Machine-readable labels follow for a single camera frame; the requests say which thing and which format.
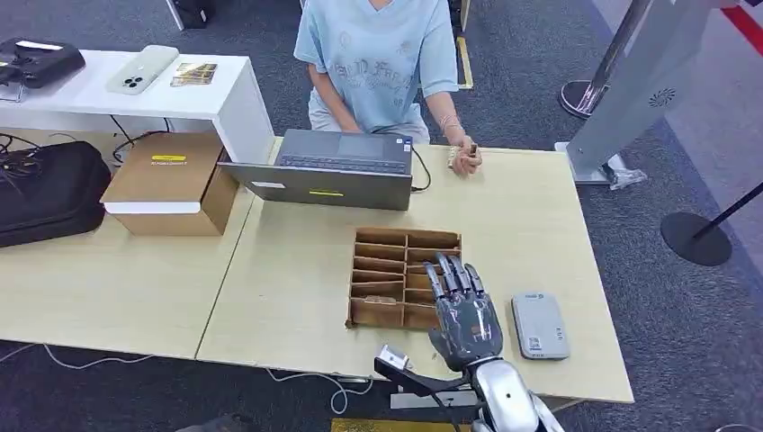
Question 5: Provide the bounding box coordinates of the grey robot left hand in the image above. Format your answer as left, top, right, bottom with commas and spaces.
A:
175, 412, 260, 432

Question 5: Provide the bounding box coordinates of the person's left hand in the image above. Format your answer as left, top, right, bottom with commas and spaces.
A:
450, 135, 484, 178

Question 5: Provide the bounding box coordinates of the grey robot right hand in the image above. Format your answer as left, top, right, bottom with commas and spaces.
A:
421, 251, 506, 374

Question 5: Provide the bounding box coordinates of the stack of cards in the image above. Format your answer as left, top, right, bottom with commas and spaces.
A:
446, 142, 480, 172

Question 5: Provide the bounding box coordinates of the grey card reader device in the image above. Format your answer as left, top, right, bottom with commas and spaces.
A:
510, 292, 571, 362

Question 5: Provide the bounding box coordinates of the wooden card box with compartments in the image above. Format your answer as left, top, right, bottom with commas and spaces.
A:
344, 226, 463, 332

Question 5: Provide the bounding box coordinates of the yellow strip on floor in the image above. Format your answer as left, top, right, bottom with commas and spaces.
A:
455, 0, 476, 91

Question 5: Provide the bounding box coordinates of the yellow floor tape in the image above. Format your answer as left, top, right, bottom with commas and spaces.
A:
330, 418, 472, 432

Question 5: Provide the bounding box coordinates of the grey laptop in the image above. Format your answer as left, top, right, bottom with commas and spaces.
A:
217, 129, 416, 212

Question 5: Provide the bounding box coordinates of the person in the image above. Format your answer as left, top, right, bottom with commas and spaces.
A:
292, 0, 484, 178

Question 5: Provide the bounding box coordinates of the grey sign stand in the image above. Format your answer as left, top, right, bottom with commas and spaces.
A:
554, 0, 741, 192

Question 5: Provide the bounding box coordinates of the white sheet in cardboard box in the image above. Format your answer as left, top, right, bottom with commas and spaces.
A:
103, 201, 202, 216

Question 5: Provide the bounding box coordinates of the white side table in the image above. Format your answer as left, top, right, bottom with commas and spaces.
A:
0, 49, 275, 166

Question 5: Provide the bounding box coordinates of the black stanchion with round base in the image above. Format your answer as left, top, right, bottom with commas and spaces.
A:
660, 180, 763, 267

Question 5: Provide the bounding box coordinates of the brown cardboard box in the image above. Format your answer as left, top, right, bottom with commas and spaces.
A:
99, 131, 241, 238

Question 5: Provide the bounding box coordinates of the black bag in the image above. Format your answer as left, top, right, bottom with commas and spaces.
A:
0, 140, 113, 249

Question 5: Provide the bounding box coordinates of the black chair base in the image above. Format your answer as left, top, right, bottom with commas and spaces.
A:
166, 0, 215, 32

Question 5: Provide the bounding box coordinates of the pale smartphone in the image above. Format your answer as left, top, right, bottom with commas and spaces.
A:
105, 44, 181, 96

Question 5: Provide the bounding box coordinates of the black device with white label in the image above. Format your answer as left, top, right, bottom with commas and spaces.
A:
0, 37, 87, 91

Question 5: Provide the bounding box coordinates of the black laptop cable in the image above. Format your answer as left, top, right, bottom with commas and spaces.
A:
409, 146, 433, 195

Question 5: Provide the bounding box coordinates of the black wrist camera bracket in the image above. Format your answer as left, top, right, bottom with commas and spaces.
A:
373, 356, 472, 400

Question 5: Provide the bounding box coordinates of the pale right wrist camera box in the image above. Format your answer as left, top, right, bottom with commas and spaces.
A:
379, 344, 412, 372

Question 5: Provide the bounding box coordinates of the white floor cable with loop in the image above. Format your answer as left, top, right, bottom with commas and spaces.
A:
265, 368, 375, 416

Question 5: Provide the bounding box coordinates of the white desk frame bar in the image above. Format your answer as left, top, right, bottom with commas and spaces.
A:
390, 388, 480, 411

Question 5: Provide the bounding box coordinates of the chrome post with round base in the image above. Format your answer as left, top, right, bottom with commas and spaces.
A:
558, 0, 652, 121

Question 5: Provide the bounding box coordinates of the black cable bundle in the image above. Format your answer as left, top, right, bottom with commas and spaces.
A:
0, 133, 44, 181

